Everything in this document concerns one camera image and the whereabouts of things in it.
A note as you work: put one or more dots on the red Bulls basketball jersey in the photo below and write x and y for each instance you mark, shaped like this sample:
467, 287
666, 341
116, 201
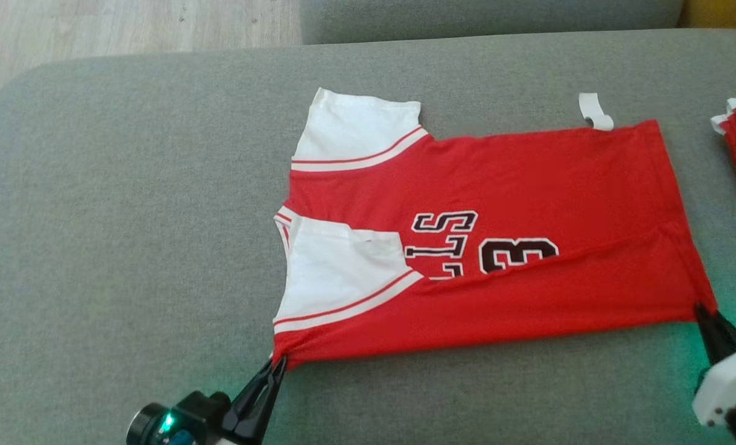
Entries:
528, 185

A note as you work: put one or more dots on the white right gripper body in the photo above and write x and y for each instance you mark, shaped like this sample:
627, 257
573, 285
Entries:
729, 386

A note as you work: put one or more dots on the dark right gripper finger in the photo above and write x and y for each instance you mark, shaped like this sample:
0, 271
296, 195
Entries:
731, 337
710, 340

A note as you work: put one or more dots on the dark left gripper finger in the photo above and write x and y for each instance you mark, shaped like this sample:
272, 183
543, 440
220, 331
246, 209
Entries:
262, 414
247, 398

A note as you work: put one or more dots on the grey sofa seat cushion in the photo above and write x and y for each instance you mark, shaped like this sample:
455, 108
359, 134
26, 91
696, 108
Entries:
466, 18

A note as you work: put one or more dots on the large grey sofa seat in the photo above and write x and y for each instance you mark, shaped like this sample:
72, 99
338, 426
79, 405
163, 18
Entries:
126, 216

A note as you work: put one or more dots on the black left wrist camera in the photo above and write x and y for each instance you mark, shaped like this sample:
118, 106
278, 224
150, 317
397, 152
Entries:
176, 423

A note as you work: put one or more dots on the large yellow sofa backrest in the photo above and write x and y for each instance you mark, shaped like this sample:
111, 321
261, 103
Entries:
723, 12

